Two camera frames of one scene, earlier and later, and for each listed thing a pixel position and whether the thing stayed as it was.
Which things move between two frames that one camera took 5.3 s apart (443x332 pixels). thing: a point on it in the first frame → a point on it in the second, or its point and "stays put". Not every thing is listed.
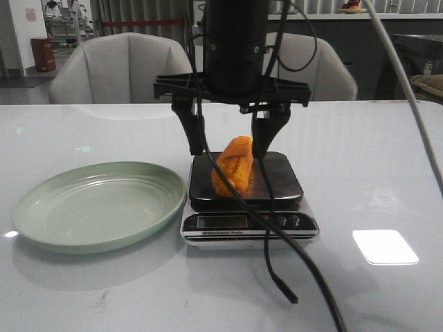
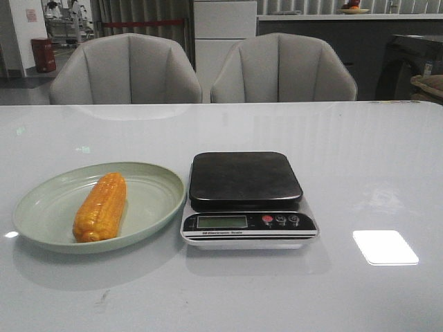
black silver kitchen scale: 218,221 stays put
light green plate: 99,206 stays put
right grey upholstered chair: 329,77 stays put
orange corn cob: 236,160 → 99,215
